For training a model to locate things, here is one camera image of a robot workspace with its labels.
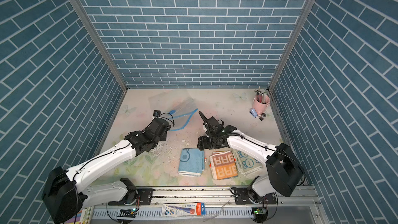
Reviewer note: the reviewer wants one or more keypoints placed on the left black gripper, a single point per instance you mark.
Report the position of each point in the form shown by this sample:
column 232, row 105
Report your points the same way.
column 164, row 137

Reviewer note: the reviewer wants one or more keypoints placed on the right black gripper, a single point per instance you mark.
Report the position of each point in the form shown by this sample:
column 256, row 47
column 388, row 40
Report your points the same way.
column 203, row 143

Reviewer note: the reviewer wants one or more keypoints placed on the light blue towel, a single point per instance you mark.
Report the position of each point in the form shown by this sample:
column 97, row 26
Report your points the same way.
column 192, row 162

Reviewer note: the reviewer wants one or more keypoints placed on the clear vacuum bag blue zipper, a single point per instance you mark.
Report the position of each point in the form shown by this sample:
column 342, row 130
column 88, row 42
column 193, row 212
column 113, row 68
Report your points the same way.
column 175, row 105

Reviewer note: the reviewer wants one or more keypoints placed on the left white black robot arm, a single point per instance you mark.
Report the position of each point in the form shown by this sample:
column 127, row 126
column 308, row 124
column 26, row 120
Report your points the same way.
column 67, row 192

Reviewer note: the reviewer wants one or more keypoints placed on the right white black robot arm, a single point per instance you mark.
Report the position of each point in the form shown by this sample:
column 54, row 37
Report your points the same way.
column 284, row 172

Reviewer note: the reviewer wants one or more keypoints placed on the orange white folded towel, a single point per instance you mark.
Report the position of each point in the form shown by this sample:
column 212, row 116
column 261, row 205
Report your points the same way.
column 223, row 166

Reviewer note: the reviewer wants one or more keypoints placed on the pale green bunny towel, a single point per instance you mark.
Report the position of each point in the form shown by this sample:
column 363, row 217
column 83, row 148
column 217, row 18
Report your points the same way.
column 246, row 164

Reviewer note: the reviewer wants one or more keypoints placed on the small blue white eraser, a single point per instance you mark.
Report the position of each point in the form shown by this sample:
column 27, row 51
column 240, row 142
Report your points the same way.
column 253, row 113

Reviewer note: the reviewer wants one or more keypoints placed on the small metal binder clip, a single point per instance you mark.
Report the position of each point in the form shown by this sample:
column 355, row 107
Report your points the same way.
column 262, row 116

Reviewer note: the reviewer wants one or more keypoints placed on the pink pen cup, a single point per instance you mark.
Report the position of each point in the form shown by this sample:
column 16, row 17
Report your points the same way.
column 260, row 102

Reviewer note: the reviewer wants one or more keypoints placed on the red blue packaged item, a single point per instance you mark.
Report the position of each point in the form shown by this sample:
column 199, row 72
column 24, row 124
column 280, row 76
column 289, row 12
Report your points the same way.
column 187, row 209

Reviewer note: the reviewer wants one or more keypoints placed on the colourful marker set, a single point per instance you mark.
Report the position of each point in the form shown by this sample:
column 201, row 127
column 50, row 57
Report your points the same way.
column 83, row 217

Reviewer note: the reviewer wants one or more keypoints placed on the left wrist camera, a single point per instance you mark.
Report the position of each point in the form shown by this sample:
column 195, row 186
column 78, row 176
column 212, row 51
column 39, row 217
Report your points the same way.
column 156, row 113

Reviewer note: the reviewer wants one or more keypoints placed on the aluminium mounting rail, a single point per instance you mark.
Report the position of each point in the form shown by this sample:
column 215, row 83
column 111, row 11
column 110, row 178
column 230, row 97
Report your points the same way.
column 303, row 206

